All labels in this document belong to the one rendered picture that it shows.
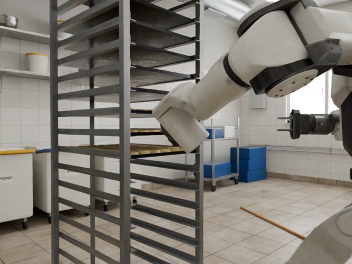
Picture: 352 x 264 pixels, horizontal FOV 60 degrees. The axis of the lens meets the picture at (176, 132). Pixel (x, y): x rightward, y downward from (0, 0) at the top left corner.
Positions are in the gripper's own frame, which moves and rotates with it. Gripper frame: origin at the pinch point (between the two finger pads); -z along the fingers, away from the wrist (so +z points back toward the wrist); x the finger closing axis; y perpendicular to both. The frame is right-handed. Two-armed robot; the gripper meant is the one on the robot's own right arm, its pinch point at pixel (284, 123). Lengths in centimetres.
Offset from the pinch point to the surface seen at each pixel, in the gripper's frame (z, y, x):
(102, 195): -76, -5, -31
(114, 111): -70, 1, 5
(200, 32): -33, -22, 44
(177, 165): -44, -32, -22
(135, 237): -68, -56, -68
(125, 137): -64, 10, -5
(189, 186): -38, -26, -31
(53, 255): -108, -33, -69
